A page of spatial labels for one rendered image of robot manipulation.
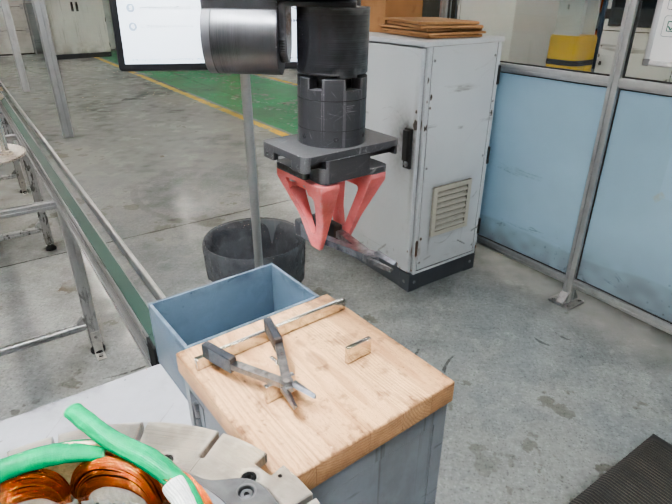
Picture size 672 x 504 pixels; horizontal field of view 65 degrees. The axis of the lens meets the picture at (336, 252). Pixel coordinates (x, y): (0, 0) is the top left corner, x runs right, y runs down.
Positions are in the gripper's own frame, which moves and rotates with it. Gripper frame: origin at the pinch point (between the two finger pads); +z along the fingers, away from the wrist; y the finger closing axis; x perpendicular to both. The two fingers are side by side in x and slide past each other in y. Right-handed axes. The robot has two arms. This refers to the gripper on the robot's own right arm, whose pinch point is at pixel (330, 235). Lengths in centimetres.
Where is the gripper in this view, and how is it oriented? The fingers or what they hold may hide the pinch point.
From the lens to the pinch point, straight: 49.5
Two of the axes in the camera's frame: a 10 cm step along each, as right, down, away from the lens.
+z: -0.2, 8.9, 4.5
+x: 6.2, 3.7, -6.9
